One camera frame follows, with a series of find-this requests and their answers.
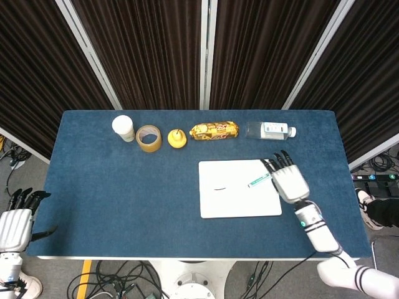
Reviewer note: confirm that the black power strip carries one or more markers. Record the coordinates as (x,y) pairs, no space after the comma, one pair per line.
(374,177)

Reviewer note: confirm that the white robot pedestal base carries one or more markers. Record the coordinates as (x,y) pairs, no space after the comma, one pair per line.
(190,278)

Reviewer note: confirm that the white partition base rail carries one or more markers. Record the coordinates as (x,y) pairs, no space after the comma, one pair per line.
(374,151)
(23,144)

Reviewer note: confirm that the green marker pen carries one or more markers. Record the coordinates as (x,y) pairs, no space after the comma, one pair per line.
(257,181)

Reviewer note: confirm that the yellow floor tape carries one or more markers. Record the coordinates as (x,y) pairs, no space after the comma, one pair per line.
(84,278)

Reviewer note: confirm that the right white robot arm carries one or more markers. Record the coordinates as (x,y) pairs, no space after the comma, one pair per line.
(321,233)

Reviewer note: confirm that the dark corrugated partition panel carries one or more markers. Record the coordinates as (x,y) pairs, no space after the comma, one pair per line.
(146,53)
(368,87)
(37,78)
(255,53)

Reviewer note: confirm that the white partition post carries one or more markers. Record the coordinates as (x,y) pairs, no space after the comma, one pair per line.
(90,56)
(208,53)
(318,56)

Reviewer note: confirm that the clear brown packing tape roll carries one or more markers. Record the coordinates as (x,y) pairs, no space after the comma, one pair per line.
(151,146)

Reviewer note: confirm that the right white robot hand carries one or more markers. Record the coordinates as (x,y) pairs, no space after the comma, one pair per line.
(290,182)

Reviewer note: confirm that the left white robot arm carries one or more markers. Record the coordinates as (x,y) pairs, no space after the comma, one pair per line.
(7,268)

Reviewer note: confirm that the white sneaker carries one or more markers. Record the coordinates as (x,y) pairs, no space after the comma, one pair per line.
(31,285)
(366,208)

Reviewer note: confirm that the white drawing board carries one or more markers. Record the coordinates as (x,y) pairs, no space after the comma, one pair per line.
(230,199)

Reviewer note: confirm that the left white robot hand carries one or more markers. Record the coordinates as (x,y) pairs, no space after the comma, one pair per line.
(14,227)

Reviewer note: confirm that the white paper cup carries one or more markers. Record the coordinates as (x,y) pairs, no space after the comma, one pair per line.
(123,123)

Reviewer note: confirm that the black trouser leg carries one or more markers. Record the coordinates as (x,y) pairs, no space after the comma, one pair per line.
(385,211)

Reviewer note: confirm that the blue table cloth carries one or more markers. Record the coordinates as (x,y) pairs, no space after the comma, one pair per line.
(124,202)

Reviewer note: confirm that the yellow biscuit packet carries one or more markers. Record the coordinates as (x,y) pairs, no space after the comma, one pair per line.
(215,130)

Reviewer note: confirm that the clear plastic water bottle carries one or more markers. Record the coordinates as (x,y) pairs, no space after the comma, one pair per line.
(268,130)

